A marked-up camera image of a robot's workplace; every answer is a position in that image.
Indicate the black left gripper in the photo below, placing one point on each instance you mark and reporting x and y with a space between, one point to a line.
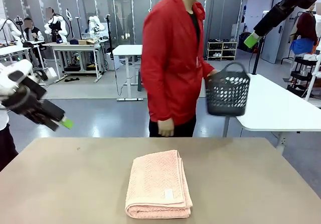
27 101

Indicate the dark grey perforated plastic basket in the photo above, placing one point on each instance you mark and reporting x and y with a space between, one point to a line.
225 103

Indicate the pink woven towel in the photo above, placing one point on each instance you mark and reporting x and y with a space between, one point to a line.
158 183

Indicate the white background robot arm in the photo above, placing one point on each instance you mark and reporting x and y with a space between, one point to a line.
10 28
95 24

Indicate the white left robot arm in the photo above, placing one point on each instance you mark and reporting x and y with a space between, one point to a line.
15 69

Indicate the person's left forearm red sleeve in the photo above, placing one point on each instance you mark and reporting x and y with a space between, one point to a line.
204 65

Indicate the person's right forearm red sleeve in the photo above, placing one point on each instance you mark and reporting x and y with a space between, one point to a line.
158 101

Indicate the person's left hand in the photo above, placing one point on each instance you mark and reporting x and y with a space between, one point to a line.
212 73

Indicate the person's right hand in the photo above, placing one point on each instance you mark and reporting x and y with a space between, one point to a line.
165 128

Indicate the mannequin in dark red top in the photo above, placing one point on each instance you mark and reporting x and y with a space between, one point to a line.
306 25

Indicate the blue cloth on mannequin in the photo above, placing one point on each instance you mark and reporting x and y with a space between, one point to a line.
301 45

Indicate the grey cabinet door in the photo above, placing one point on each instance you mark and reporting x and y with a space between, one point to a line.
272 45

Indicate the bystander in white shirt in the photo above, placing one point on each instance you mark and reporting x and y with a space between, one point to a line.
6 146

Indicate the black stand pole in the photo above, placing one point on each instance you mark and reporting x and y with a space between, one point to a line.
255 58

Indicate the black rolling cart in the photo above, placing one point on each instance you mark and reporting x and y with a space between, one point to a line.
303 75

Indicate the white workbench with robots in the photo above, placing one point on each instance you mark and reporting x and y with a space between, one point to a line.
75 45

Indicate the dark blue cap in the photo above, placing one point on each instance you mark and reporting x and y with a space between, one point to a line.
74 42

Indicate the white table with clutter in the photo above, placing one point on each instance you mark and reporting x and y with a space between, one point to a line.
15 48

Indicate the wooden shoe rack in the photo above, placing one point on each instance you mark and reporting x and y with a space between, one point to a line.
222 49

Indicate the flat cardboard box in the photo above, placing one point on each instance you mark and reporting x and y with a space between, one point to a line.
87 42

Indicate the seated person in dark jacket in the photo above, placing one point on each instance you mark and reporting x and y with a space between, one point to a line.
31 31

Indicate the large white table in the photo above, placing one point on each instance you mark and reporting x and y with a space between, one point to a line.
276 103

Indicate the small white standing desk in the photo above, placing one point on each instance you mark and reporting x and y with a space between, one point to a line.
128 50

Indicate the person in red jacket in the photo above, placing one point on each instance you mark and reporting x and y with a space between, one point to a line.
170 58

